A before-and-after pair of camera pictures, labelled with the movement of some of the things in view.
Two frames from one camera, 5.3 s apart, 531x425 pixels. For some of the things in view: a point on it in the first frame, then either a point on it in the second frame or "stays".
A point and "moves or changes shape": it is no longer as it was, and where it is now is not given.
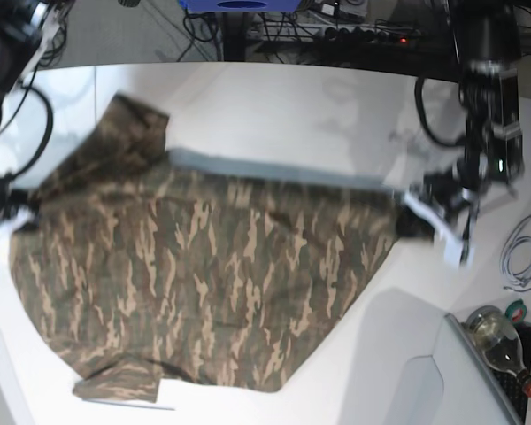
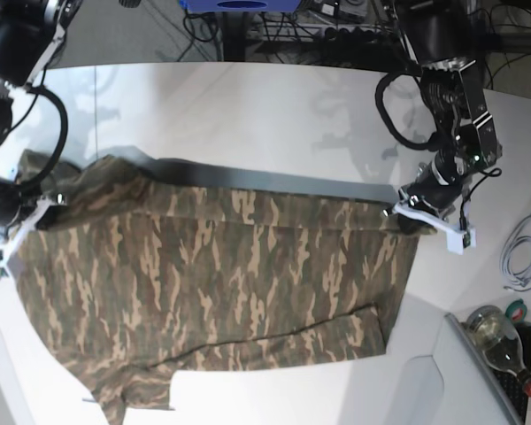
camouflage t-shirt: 142,265 moves or changes shape
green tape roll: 517,311 stays
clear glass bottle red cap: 500,345 stays
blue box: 241,5 stays
